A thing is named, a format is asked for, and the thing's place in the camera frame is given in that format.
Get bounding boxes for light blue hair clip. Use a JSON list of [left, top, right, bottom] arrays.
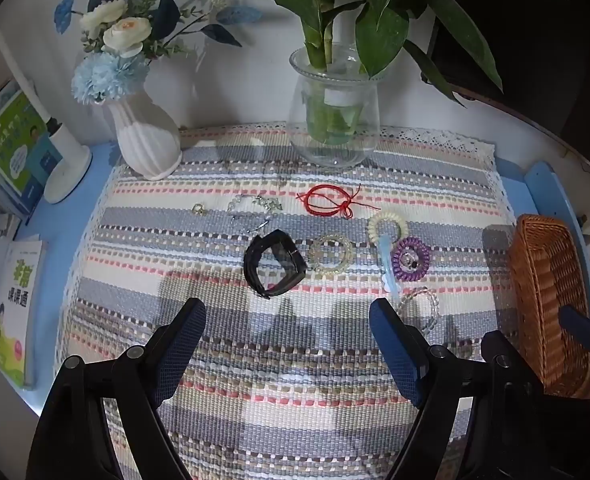
[[377, 232, 402, 293]]

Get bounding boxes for blue and white artificial flowers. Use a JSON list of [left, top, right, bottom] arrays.
[[54, 0, 263, 107]]

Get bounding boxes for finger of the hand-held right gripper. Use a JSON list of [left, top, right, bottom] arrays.
[[558, 304, 590, 357]]

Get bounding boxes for clear crystal bead bracelet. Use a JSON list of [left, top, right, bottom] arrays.
[[395, 286, 442, 336]]

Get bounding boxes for cream spiral hair tie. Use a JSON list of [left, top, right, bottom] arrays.
[[367, 211, 408, 245]]

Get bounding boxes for yellow-green workbook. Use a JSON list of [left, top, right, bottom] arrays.
[[0, 237, 49, 391]]

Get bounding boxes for clear glass vase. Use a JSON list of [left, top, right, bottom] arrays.
[[289, 46, 380, 168]]

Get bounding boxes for brown wicker basket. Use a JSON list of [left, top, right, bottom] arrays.
[[507, 214, 590, 400]]

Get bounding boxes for white ribbed vase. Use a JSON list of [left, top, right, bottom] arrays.
[[106, 91, 183, 181]]

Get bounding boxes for black wristwatch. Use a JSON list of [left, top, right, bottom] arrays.
[[243, 229, 306, 300]]

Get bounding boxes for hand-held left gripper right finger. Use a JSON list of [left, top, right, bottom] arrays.
[[369, 297, 558, 480]]

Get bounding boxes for white desk lamp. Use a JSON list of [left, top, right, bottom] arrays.
[[0, 25, 93, 205]]

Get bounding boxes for purple spiral hair tie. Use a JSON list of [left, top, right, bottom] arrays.
[[391, 237, 432, 283]]

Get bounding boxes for red string bracelet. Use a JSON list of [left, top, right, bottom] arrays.
[[296, 183, 366, 219]]

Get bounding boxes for pale green bead bracelet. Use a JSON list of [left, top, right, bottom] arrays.
[[307, 234, 356, 276]]

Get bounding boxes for striped woven table mat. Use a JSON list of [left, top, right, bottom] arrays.
[[57, 121, 518, 480]]

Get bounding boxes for glass vase with plant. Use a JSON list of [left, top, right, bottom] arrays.
[[175, 0, 570, 145]]

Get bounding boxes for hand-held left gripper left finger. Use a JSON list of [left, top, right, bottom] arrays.
[[25, 297, 208, 480]]

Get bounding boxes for stack of green books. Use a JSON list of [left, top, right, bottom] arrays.
[[0, 80, 62, 217]]

